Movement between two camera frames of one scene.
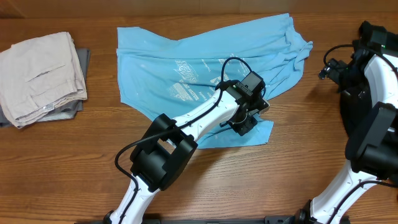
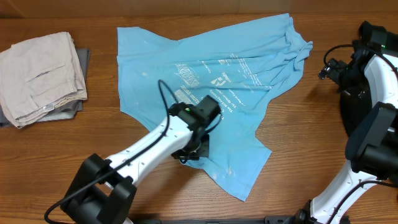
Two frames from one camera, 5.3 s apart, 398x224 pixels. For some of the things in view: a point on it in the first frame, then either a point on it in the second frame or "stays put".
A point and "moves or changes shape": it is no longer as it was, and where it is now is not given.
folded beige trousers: (40, 76) stays put
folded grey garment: (69, 111) stays put
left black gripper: (243, 127) → (203, 150)
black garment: (355, 101) stays put
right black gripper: (335, 69) stays put
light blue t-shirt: (164, 71) moves or changes shape
